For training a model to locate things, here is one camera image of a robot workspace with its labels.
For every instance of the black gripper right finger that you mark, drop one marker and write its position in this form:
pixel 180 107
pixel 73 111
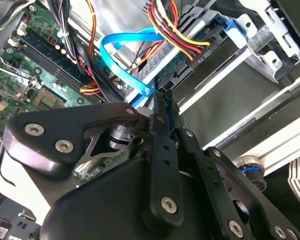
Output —
pixel 202 170

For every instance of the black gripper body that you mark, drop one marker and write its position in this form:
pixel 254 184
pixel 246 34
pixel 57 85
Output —
pixel 102 207

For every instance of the hard disk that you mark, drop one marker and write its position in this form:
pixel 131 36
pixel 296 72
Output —
pixel 175 75

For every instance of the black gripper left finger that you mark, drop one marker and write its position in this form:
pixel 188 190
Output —
pixel 65 120

